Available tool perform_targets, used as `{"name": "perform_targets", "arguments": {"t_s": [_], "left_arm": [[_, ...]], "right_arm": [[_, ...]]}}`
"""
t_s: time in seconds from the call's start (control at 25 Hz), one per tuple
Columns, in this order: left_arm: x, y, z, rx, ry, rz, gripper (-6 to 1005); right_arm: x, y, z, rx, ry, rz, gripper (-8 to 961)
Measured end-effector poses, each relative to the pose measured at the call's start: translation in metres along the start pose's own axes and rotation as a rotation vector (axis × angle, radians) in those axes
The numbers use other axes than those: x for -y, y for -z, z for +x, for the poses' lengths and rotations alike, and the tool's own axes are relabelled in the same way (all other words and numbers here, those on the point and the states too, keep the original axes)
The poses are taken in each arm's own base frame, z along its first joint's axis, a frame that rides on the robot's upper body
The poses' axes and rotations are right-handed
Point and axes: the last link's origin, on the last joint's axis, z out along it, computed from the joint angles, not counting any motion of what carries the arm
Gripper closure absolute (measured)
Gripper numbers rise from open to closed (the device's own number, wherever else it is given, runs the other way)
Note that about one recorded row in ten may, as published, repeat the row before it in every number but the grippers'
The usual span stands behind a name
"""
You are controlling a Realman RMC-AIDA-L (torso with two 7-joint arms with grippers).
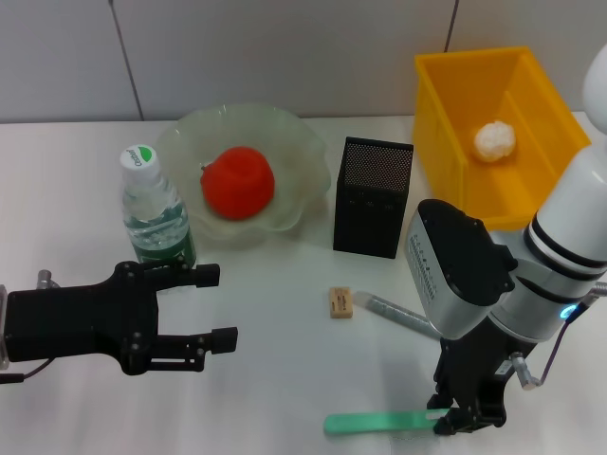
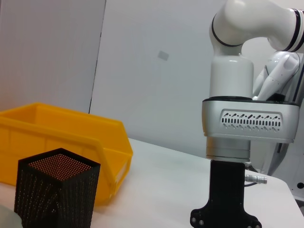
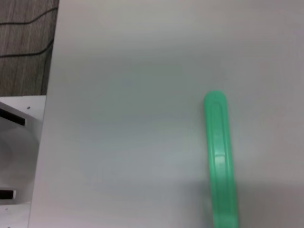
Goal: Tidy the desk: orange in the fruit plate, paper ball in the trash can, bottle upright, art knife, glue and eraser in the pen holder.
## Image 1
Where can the small beige eraser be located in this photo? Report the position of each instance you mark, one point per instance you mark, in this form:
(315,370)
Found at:
(340,303)

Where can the pale green glass fruit plate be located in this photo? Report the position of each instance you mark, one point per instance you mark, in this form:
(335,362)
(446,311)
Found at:
(294,151)

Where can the red-orange fruit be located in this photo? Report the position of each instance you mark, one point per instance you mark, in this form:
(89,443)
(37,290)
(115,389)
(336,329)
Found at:
(239,182)

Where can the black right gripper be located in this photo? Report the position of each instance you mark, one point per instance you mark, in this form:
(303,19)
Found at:
(479,369)

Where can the grey glitter pen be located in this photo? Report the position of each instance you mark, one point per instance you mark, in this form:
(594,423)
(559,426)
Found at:
(389,309)

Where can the white paper ball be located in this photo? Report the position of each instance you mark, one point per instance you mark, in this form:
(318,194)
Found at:
(495,141)

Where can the black mesh pen holder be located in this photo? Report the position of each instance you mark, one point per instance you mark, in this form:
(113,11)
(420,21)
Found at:
(367,223)

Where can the green pen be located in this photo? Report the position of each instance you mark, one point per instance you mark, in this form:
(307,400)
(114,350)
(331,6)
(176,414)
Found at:
(379,421)

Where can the yellow plastic bin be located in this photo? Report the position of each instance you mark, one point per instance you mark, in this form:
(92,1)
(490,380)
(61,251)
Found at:
(502,189)

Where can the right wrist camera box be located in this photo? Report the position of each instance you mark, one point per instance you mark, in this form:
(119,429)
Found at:
(450,265)

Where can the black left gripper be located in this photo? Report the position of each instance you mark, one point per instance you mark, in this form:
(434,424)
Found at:
(80,322)

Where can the clear green-label water bottle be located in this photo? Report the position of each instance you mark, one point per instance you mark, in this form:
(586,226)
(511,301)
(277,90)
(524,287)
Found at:
(147,199)

